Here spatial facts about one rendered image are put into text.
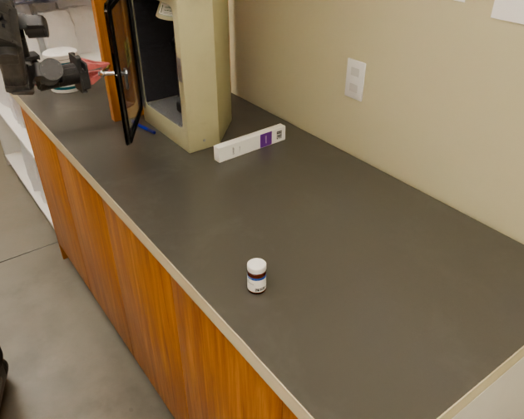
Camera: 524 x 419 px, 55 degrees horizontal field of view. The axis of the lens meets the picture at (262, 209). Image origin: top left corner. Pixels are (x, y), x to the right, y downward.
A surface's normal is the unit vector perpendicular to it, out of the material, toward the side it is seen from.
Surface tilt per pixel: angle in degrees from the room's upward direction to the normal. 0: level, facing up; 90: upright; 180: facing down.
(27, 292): 0
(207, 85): 90
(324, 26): 90
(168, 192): 0
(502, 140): 90
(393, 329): 0
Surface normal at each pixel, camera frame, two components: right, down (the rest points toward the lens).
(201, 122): 0.59, 0.44
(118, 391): 0.00, -0.83
